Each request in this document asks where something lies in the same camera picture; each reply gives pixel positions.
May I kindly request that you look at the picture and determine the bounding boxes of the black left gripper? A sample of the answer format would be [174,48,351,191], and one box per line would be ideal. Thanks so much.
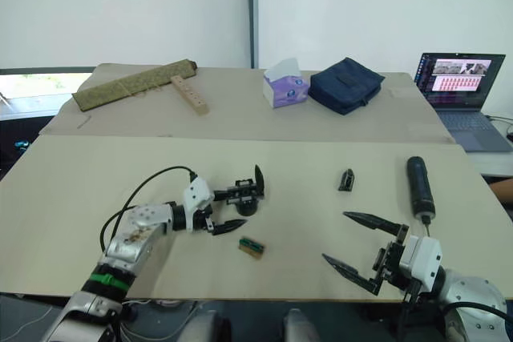
[186,189,248,237]

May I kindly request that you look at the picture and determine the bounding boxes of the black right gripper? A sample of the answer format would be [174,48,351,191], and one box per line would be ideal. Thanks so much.
[321,211,410,297]

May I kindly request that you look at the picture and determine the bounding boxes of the black gripper assembly workpiece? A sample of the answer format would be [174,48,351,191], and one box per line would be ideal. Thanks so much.
[224,163,266,217]

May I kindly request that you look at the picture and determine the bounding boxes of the small green tan screw holder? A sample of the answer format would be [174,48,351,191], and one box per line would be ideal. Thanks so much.
[238,237,265,260]

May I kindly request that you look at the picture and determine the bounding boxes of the small black finger piece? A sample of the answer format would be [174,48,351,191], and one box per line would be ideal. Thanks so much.
[336,168,355,193]

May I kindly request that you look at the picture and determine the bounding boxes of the black electric screwdriver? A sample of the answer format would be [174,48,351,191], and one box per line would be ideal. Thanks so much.
[406,155,436,237]

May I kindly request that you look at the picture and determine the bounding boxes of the grey rounded robot leg shape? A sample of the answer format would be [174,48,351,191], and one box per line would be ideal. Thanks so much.
[186,309,233,342]
[282,308,321,342]

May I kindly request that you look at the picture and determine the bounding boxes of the wooden block with holes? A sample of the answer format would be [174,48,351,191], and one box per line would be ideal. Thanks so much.
[170,74,211,117]

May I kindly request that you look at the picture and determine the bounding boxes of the purple white tissue box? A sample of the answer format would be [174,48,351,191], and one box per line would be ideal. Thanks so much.
[262,58,310,110]

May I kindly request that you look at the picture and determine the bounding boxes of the olive folded fabric roll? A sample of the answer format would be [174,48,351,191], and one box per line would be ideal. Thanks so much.
[71,59,198,113]

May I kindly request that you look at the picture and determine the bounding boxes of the navy blue fabric pouch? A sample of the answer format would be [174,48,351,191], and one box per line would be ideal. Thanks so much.
[308,57,386,116]

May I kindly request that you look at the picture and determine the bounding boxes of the grey open laptop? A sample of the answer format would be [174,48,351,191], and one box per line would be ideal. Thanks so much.
[414,52,513,154]

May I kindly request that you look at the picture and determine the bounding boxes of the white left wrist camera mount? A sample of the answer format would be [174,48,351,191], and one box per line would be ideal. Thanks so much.
[182,176,215,215]

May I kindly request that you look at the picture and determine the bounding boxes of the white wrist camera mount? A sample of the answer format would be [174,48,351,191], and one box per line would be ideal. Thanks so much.
[182,176,215,215]
[398,235,444,294]

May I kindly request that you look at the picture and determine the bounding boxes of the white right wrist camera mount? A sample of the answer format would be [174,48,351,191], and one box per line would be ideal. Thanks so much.
[398,235,444,294]

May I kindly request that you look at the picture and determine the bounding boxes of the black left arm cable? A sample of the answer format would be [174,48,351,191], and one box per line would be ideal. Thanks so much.
[99,165,198,255]

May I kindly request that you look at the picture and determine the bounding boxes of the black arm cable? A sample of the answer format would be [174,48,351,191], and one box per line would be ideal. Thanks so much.
[99,165,198,255]
[400,282,508,342]

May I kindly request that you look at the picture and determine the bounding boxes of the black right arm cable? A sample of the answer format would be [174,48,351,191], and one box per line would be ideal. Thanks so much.
[400,282,508,342]

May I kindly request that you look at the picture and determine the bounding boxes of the laptop cables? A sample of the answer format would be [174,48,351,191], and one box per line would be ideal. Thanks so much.
[485,113,513,139]

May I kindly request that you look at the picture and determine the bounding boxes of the black vertical window frame post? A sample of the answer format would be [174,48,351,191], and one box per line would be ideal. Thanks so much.
[244,0,260,70]

